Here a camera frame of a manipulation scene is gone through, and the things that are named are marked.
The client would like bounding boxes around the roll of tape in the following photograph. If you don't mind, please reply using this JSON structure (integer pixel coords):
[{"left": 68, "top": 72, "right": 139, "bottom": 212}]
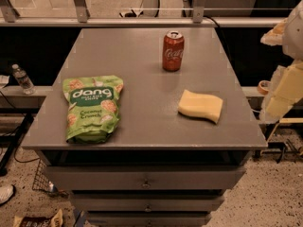
[{"left": 257, "top": 80, "right": 271, "bottom": 96}]

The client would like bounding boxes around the brown snack bag on floor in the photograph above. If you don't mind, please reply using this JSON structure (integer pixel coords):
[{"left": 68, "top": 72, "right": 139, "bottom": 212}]
[{"left": 12, "top": 210, "right": 63, "bottom": 227}]

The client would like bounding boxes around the white shoe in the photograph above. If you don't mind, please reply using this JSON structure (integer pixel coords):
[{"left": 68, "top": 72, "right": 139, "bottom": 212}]
[{"left": 0, "top": 184, "right": 15, "bottom": 205}]

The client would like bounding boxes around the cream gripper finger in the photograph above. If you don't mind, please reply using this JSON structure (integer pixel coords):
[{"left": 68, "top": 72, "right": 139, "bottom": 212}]
[{"left": 260, "top": 60, "right": 303, "bottom": 123}]

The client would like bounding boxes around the metal railing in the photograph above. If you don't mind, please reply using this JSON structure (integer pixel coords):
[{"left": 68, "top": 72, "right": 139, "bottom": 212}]
[{"left": 0, "top": 0, "right": 280, "bottom": 27}]

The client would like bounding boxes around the green dang chips bag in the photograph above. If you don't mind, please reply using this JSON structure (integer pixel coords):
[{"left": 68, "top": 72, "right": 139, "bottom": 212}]
[{"left": 62, "top": 76, "right": 124, "bottom": 144}]

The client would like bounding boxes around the yellow sponge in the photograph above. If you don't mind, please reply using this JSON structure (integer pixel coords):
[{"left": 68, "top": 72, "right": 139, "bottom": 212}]
[{"left": 178, "top": 90, "right": 223, "bottom": 124}]

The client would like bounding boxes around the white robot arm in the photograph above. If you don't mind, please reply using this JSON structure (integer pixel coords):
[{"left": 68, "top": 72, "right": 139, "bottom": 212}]
[{"left": 259, "top": 2, "right": 303, "bottom": 123}]

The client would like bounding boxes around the clear water bottle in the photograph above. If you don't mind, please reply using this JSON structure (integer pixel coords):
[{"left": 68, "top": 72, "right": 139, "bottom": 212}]
[{"left": 12, "top": 64, "right": 35, "bottom": 95}]

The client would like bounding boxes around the grey drawer cabinet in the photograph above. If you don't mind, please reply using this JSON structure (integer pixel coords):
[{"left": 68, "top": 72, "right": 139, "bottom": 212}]
[{"left": 23, "top": 28, "right": 266, "bottom": 227}]

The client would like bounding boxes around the red coke can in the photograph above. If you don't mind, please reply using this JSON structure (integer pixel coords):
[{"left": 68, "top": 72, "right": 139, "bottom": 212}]
[{"left": 162, "top": 31, "right": 185, "bottom": 72}]

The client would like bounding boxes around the yellow stand frame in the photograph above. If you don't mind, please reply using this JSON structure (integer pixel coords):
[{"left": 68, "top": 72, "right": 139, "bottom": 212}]
[{"left": 264, "top": 117, "right": 303, "bottom": 153}]

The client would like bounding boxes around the wire basket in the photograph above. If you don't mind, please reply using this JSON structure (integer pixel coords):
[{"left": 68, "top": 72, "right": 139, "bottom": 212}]
[{"left": 32, "top": 160, "right": 58, "bottom": 194}]

